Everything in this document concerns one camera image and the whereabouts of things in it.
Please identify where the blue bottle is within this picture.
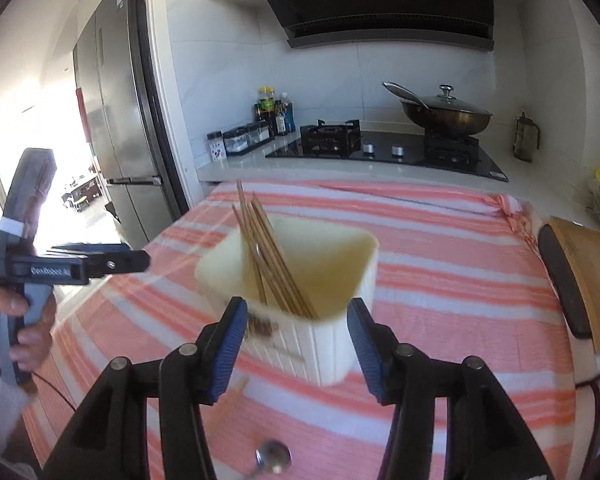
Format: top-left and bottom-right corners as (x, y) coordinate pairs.
(280, 92), (295, 133)

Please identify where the long-handled metal spoon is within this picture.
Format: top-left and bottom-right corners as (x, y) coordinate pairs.
(245, 439), (293, 480)

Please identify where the dark bottle with yellow cap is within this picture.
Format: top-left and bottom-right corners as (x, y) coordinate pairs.
(258, 86), (277, 128)

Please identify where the pink striped cloth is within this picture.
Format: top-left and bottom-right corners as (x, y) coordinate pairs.
(22, 180), (578, 480)

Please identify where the black gas stove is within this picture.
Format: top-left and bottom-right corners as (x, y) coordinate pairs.
(266, 120), (509, 183)

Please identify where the dark wok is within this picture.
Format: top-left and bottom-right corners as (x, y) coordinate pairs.
(382, 81), (493, 136)

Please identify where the silver refrigerator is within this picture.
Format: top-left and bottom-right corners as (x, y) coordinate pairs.
(72, 0), (191, 251)

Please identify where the black plastic board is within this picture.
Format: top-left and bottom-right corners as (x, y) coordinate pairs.
(537, 222), (595, 340)

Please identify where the thick black cable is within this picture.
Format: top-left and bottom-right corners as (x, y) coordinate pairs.
(574, 360), (600, 466)

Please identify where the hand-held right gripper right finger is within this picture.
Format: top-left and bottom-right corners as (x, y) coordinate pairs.
(346, 297), (556, 480)

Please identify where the glass wok lid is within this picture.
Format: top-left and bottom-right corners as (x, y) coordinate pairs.
(402, 85), (492, 115)

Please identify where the thin black cable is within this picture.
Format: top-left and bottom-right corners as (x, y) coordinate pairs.
(30, 371), (77, 413)

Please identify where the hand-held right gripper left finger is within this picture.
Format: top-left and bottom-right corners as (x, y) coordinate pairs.
(40, 296), (249, 480)

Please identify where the clear spice jar rack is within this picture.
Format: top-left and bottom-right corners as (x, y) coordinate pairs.
(222, 122), (274, 157)

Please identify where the glass pitcher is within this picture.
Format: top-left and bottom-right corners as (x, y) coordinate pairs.
(512, 111), (541, 163)

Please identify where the person's left hand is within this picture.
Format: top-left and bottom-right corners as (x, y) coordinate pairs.
(0, 282), (58, 386)

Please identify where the small shaker jar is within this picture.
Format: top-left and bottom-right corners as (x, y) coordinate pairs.
(206, 131), (228, 162)

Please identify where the black range hood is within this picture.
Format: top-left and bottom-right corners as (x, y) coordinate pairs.
(243, 0), (496, 52)

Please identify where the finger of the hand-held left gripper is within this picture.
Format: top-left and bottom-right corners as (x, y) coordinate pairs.
(51, 243), (132, 257)
(86, 250), (151, 277)

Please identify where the white ribbed utensil holder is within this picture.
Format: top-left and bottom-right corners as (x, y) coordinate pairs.
(195, 215), (381, 387)

